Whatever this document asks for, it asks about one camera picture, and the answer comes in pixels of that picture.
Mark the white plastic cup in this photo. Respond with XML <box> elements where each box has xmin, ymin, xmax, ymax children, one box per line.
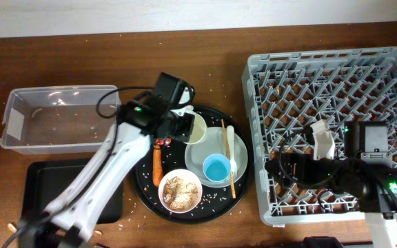
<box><xmin>185</xmin><ymin>111</ymin><xmax>207</xmax><ymax>145</ymax></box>

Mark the blue plastic cup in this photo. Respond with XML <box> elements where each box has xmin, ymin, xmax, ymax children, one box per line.
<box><xmin>203</xmin><ymin>154</ymin><xmax>231</xmax><ymax>183</ymax></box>

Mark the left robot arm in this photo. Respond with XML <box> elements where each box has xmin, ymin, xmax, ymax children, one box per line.
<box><xmin>3</xmin><ymin>91</ymin><xmax>194</xmax><ymax>247</ymax></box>

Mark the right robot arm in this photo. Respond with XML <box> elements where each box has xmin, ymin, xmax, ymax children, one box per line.
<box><xmin>265</xmin><ymin>120</ymin><xmax>397</xmax><ymax>247</ymax></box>

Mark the grey plastic dishwasher rack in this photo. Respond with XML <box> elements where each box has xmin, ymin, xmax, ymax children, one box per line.
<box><xmin>242</xmin><ymin>47</ymin><xmax>397</xmax><ymax>227</ymax></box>

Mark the red snack wrapper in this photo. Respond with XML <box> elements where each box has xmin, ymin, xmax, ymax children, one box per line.
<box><xmin>156</xmin><ymin>137</ymin><xmax>172</xmax><ymax>147</ymax></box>

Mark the orange carrot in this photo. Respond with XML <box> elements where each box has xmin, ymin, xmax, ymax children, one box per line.
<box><xmin>152</xmin><ymin>144</ymin><xmax>163</xmax><ymax>187</ymax></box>

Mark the grey round plate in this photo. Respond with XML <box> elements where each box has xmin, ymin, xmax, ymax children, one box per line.
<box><xmin>185</xmin><ymin>127</ymin><xmax>249</xmax><ymax>188</ymax></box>

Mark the wooden chopstick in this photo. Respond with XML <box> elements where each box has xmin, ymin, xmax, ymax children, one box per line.
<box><xmin>221</xmin><ymin>119</ymin><xmax>236</xmax><ymax>199</ymax></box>

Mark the white plastic fork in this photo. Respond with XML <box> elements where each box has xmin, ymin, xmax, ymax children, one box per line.
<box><xmin>226</xmin><ymin>125</ymin><xmax>237</xmax><ymax>179</ymax></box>

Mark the white bowl with food scraps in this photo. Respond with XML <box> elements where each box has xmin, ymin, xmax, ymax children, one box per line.
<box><xmin>158</xmin><ymin>169</ymin><xmax>203</xmax><ymax>214</ymax></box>

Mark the clear plastic bin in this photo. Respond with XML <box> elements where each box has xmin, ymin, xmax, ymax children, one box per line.
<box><xmin>0</xmin><ymin>85</ymin><xmax>121</xmax><ymax>155</ymax></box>

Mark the round black tray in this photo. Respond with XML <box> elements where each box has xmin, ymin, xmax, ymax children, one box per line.
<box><xmin>130</xmin><ymin>105</ymin><xmax>254</xmax><ymax>224</ymax></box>

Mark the black rectangular tray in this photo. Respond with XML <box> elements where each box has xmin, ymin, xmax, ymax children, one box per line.
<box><xmin>21</xmin><ymin>158</ymin><xmax>123</xmax><ymax>224</ymax></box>

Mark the peanut shell on table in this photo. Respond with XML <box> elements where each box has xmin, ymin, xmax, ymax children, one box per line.
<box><xmin>7</xmin><ymin>223</ymin><xmax>17</xmax><ymax>233</ymax></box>
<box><xmin>93</xmin><ymin>230</ymin><xmax>103</xmax><ymax>237</ymax></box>

